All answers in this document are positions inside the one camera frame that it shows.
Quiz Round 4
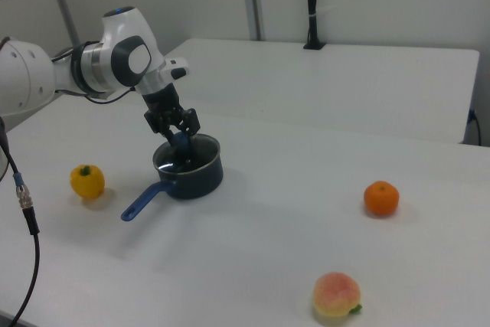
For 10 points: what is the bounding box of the yellow bell pepper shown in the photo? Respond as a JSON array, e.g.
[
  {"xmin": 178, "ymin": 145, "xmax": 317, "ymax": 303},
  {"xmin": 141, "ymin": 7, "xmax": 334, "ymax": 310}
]
[{"xmin": 69, "ymin": 164, "xmax": 106, "ymax": 200}]

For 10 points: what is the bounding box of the orange mandarin fruit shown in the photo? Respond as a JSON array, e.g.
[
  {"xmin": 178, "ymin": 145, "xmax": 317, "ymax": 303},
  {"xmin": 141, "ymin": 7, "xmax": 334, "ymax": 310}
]
[{"xmin": 363, "ymin": 180, "xmax": 400, "ymax": 217}]

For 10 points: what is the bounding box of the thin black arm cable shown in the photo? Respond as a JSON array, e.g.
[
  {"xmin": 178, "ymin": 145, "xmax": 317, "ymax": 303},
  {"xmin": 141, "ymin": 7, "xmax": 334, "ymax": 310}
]
[{"xmin": 51, "ymin": 46, "xmax": 136, "ymax": 105}]

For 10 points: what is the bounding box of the pink yellow peach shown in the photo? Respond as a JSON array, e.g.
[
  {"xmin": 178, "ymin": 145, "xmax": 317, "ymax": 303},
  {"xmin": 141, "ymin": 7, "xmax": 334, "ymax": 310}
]
[{"xmin": 312, "ymin": 272, "xmax": 363, "ymax": 319}]

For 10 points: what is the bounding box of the black camera pole with base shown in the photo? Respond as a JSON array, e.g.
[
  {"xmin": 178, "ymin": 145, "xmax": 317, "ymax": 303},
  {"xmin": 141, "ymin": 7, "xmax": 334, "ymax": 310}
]
[{"xmin": 302, "ymin": 0, "xmax": 326, "ymax": 51}]

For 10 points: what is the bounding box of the dark blue saucepan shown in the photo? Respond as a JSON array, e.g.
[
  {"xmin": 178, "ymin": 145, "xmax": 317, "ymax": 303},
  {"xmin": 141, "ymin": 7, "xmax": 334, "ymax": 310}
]
[{"xmin": 120, "ymin": 133, "xmax": 224, "ymax": 223}]

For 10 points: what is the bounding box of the thick cable with metal connector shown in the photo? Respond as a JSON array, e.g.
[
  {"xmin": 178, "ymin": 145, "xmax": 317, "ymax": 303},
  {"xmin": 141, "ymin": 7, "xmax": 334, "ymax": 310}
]
[{"xmin": 0, "ymin": 115, "xmax": 41, "ymax": 327}]

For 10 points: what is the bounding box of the silver metal frame post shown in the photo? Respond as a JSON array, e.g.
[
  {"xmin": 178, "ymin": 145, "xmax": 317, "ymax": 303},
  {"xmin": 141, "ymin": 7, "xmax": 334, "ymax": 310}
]
[{"xmin": 43, "ymin": 0, "xmax": 83, "ymax": 49}]

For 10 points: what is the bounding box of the glass lid with blue knob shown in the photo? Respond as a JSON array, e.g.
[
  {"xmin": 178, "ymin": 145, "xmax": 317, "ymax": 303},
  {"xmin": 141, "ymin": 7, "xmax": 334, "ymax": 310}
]
[{"xmin": 152, "ymin": 131, "xmax": 221, "ymax": 174}]

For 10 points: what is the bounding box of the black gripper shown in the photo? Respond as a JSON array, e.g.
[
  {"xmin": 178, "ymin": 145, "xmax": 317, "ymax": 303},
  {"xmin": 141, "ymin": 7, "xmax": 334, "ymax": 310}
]
[{"xmin": 142, "ymin": 85, "xmax": 201, "ymax": 165}]

